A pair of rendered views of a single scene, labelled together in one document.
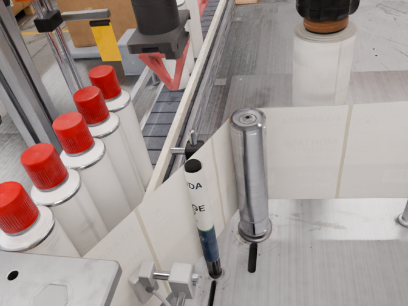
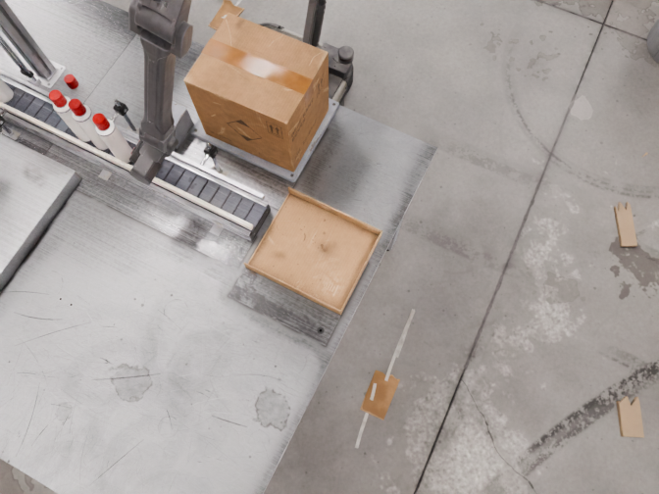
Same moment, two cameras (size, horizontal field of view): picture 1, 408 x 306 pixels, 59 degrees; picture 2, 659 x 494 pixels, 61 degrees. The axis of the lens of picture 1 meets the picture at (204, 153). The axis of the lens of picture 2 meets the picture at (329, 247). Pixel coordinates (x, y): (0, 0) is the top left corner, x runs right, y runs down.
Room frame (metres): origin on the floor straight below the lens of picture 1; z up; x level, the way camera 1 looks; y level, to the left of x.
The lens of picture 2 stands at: (1.58, -0.68, 2.33)
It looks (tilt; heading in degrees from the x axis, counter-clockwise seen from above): 71 degrees down; 101
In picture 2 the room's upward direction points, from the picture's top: 1 degrees counter-clockwise
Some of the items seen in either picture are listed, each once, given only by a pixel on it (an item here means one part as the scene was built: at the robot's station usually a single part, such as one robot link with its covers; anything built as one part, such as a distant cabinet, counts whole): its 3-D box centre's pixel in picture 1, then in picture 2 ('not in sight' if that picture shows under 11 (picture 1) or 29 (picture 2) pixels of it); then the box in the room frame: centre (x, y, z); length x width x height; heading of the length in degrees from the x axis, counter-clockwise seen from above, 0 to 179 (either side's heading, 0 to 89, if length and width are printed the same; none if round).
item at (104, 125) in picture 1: (112, 158); not in sight; (0.38, 0.12, 0.98); 0.05 x 0.05 x 0.20
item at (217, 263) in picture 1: (205, 226); not in sight; (0.25, 0.01, 0.97); 0.02 x 0.02 x 0.19
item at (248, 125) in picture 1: (251, 181); not in sight; (0.30, -0.05, 0.97); 0.05 x 0.05 x 0.19
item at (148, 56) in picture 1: (169, 57); not in sight; (0.50, 0.02, 1.05); 0.07 x 0.07 x 0.09; 74
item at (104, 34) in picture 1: (105, 41); not in sight; (0.49, 0.11, 1.09); 0.03 x 0.01 x 0.06; 73
